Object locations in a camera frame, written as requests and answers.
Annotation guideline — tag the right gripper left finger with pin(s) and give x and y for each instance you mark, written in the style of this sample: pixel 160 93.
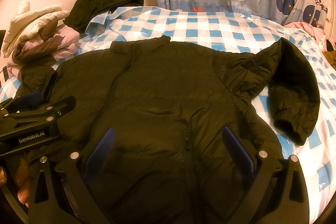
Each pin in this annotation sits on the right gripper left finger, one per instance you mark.
pixel 59 193

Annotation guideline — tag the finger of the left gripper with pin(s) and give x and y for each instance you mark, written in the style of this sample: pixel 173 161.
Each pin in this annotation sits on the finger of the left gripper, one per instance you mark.
pixel 12 105
pixel 57 109

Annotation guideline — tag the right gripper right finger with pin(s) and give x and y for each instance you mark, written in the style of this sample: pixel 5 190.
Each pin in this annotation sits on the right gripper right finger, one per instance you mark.
pixel 276 188

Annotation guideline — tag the black puffer jacket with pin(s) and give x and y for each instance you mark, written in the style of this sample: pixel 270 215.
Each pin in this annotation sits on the black puffer jacket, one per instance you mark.
pixel 168 103

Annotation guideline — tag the pink clothes by curtain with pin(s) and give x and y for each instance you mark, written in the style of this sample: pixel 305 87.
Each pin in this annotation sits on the pink clothes by curtain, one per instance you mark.
pixel 325 44

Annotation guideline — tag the person left hand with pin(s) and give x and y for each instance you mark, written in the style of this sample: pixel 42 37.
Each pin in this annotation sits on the person left hand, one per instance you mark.
pixel 22 178

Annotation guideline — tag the striped pillow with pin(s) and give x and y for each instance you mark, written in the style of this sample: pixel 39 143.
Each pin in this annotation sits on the striped pillow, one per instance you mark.
pixel 4 76

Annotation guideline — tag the pink brown folded jacket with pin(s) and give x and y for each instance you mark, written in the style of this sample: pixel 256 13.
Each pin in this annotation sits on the pink brown folded jacket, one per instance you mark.
pixel 51 44

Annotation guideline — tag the blue white checkered bed cover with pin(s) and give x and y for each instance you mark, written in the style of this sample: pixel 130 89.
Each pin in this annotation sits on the blue white checkered bed cover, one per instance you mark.
pixel 226 32

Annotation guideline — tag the black garment by wall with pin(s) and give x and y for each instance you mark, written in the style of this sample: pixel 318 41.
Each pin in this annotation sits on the black garment by wall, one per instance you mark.
pixel 84 11

